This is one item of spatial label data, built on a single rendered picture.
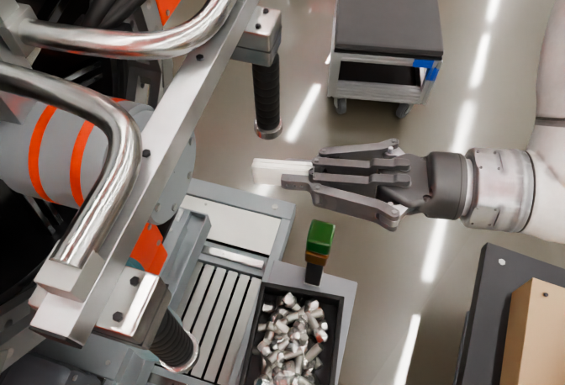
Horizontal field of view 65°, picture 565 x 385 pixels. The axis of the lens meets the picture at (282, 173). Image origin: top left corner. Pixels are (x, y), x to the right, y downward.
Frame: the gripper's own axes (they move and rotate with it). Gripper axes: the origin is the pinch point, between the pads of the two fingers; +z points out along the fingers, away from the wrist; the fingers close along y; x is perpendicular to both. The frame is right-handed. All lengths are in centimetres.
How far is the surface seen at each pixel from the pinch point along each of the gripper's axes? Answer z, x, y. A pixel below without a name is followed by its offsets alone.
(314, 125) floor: 9, 65, -93
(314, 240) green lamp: -2.9, 18.2, -4.3
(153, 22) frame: 23.7, -7.6, -22.9
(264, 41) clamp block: 2.8, -12.3, -8.7
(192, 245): 35, 61, -31
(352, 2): -2, 27, -113
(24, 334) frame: 30.5, 14.1, 17.8
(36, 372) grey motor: 46, 43, 13
